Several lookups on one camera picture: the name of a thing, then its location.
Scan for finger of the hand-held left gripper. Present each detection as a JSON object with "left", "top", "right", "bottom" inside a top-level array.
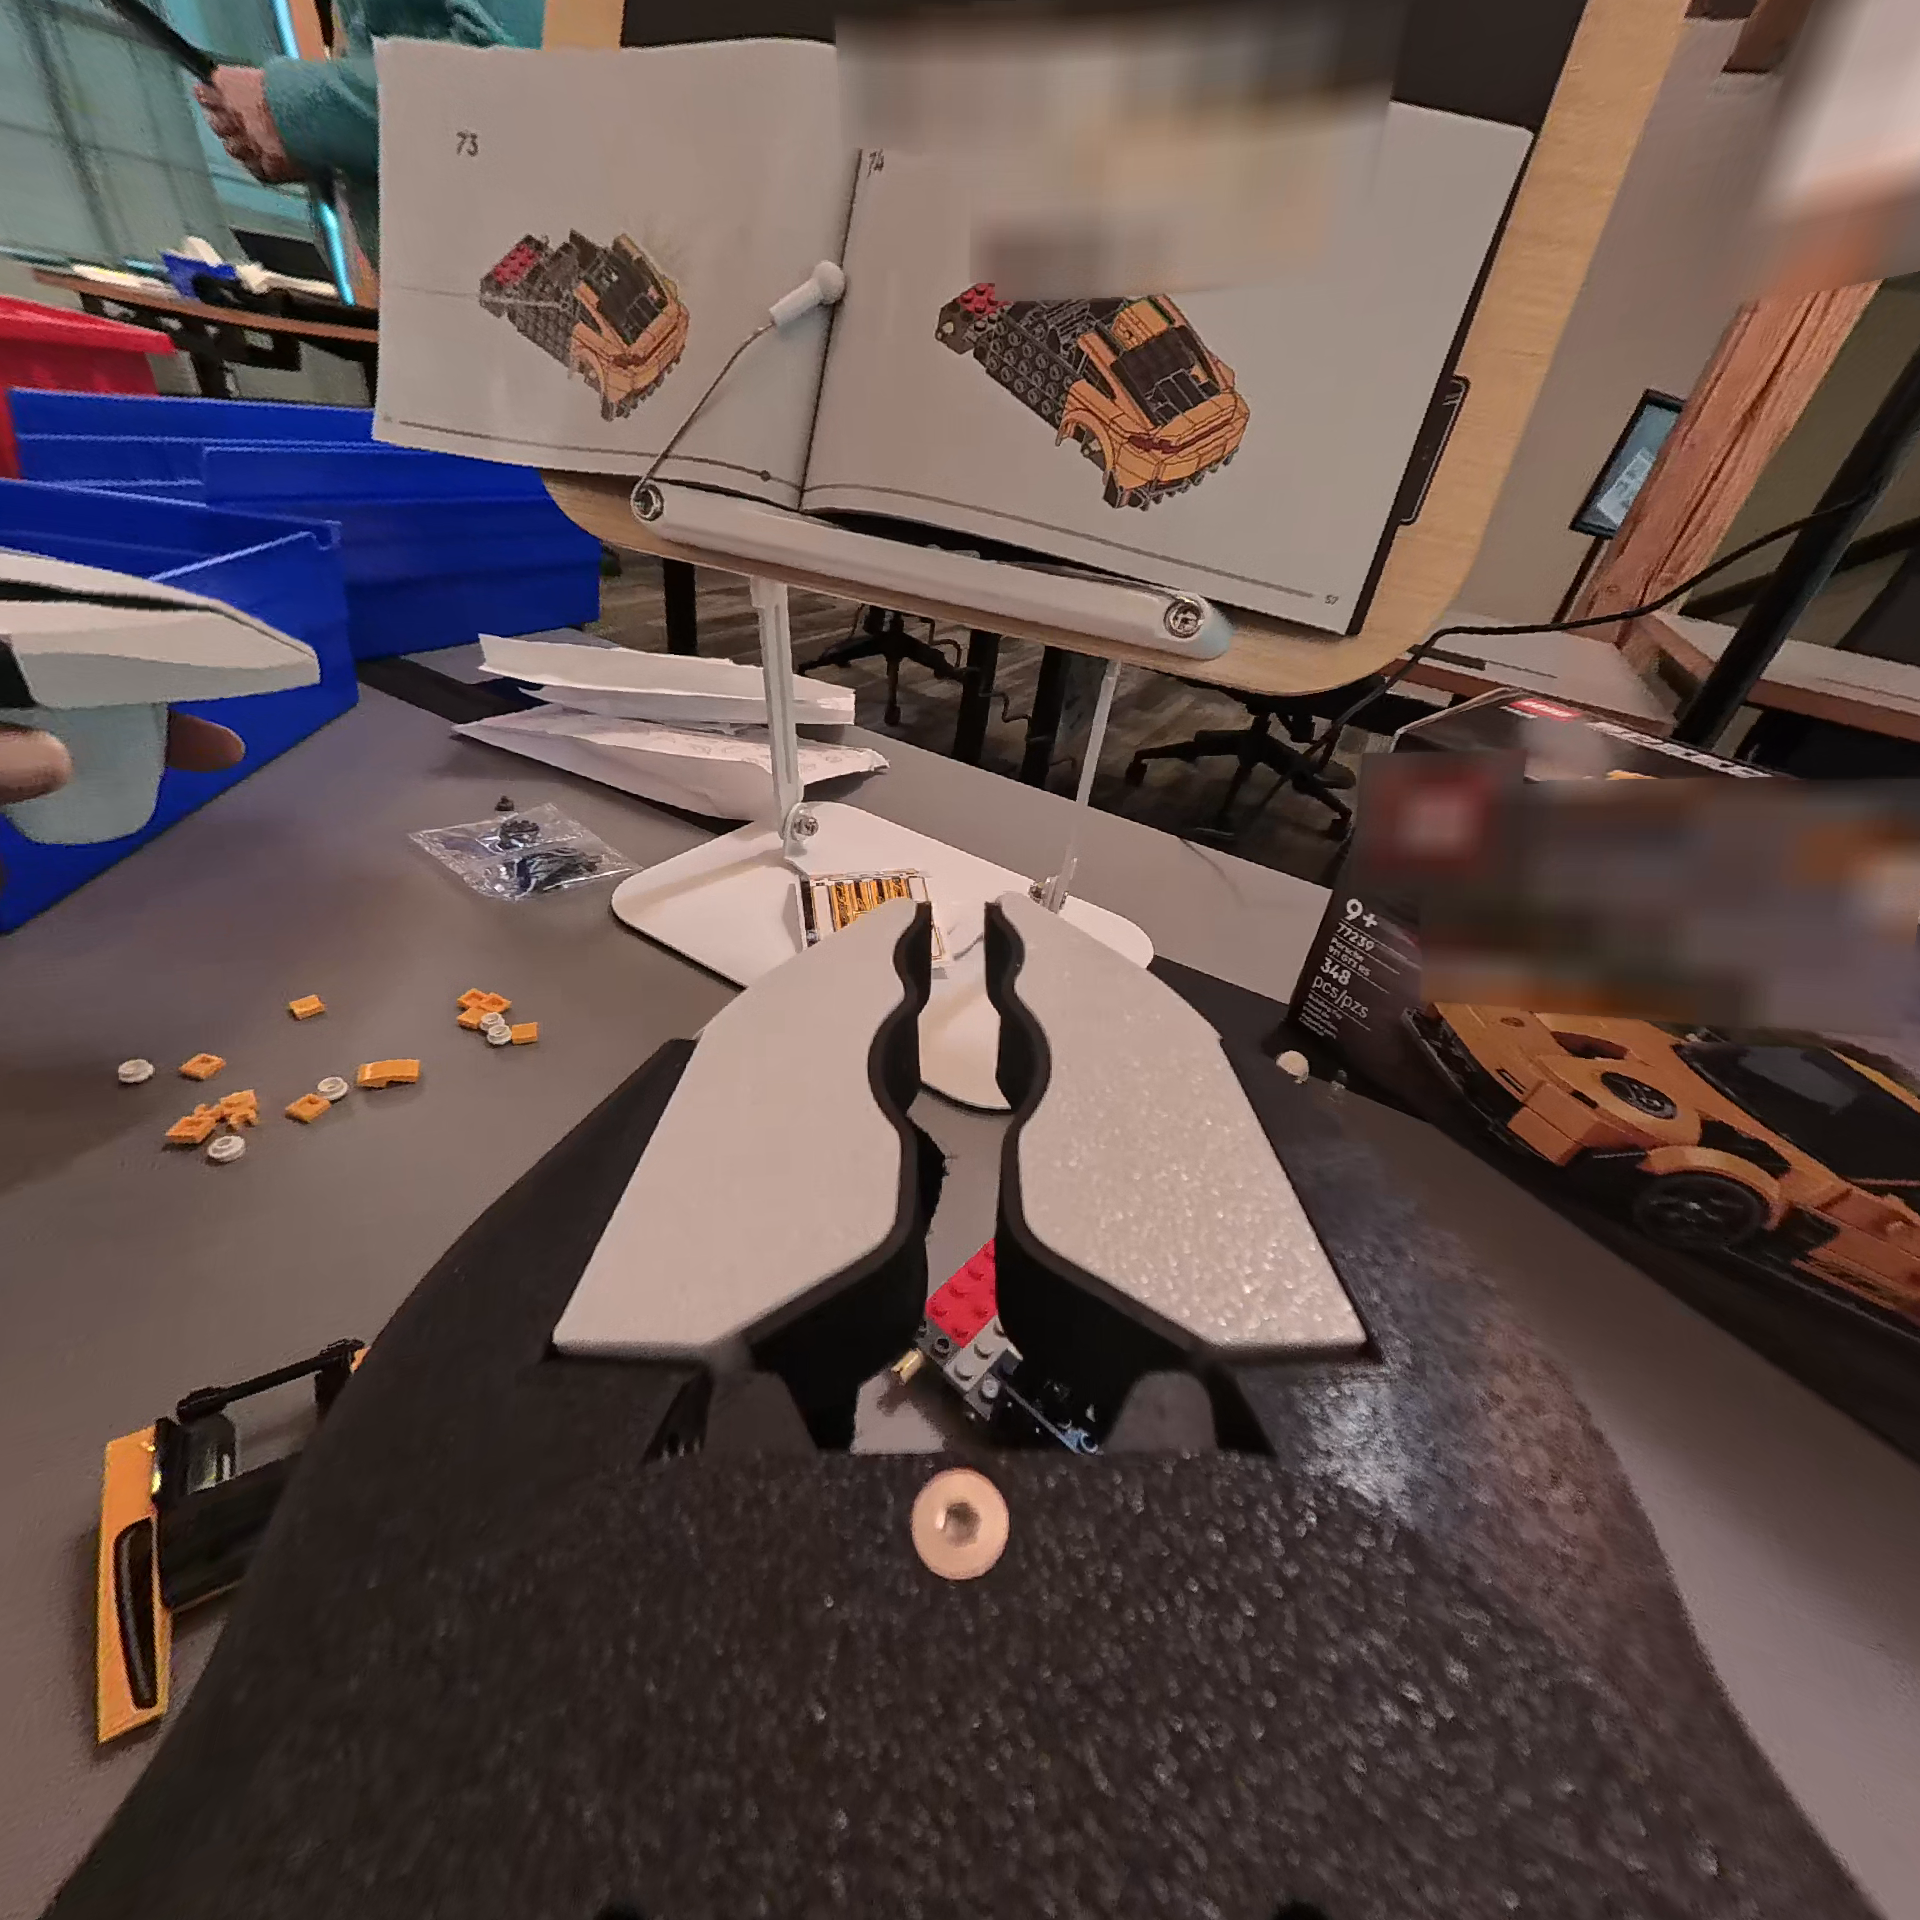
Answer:
[
  {"left": 0, "top": 545, "right": 249, "bottom": 618},
  {"left": 0, "top": 608, "right": 328, "bottom": 711}
]

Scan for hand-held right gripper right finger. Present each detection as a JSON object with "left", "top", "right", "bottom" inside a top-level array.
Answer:
[{"left": 983, "top": 895, "right": 1374, "bottom": 1366}]

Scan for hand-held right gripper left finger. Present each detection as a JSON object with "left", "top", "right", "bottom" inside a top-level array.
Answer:
[{"left": 550, "top": 901, "right": 940, "bottom": 1361}]

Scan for orange and black lego car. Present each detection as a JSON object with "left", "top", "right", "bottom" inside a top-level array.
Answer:
[{"left": 896, "top": 1236, "right": 1114, "bottom": 1461}]

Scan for small orange lego pieces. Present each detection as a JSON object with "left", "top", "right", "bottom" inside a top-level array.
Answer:
[{"left": 116, "top": 984, "right": 544, "bottom": 1168}]

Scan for white and wooden book stand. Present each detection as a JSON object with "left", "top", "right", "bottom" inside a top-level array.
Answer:
[{"left": 539, "top": 0, "right": 1654, "bottom": 1114}]

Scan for lego instruction booklet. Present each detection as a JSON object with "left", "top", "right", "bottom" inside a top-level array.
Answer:
[{"left": 370, "top": 36, "right": 1537, "bottom": 639}]

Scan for orange lego roof assembly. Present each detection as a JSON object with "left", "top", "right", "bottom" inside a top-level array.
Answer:
[{"left": 95, "top": 1336, "right": 370, "bottom": 1746}]

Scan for black lego car box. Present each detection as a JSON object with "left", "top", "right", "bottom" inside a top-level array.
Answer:
[{"left": 1283, "top": 687, "right": 1920, "bottom": 1470}]

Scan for person's left hand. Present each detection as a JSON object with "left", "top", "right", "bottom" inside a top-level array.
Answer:
[{"left": 0, "top": 711, "right": 252, "bottom": 808}]

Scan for red plastic bin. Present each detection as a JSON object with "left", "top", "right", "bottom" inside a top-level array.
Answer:
[{"left": 0, "top": 292, "right": 179, "bottom": 400}]

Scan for orange sticker sheet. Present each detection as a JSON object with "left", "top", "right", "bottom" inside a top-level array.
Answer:
[{"left": 791, "top": 870, "right": 944, "bottom": 968}]

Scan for long office desk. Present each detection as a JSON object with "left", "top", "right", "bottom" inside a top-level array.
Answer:
[
  {"left": 31, "top": 257, "right": 384, "bottom": 405},
  {"left": 1388, "top": 613, "right": 1920, "bottom": 746}
]

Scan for clear plastic parts bag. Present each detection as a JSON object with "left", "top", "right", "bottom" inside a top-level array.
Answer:
[{"left": 408, "top": 802, "right": 646, "bottom": 904}]

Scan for white printed paper bag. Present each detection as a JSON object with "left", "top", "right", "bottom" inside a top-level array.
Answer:
[
  {"left": 478, "top": 631, "right": 860, "bottom": 729},
  {"left": 450, "top": 701, "right": 892, "bottom": 826}
]

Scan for black office chair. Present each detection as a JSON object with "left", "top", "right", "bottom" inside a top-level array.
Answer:
[
  {"left": 803, "top": 608, "right": 982, "bottom": 730},
  {"left": 1124, "top": 701, "right": 1360, "bottom": 846}
]

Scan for black metal pole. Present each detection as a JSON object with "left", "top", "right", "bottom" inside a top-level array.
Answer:
[{"left": 1670, "top": 346, "right": 1920, "bottom": 754}]

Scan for black strap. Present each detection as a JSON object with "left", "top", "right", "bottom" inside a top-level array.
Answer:
[{"left": 96, "top": 0, "right": 227, "bottom": 80}]

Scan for small dark wall display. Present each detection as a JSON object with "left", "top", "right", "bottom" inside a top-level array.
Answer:
[{"left": 1568, "top": 390, "right": 1689, "bottom": 540}]

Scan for wooden post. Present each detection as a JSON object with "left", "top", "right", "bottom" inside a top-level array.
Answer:
[{"left": 1568, "top": 277, "right": 1883, "bottom": 626}]

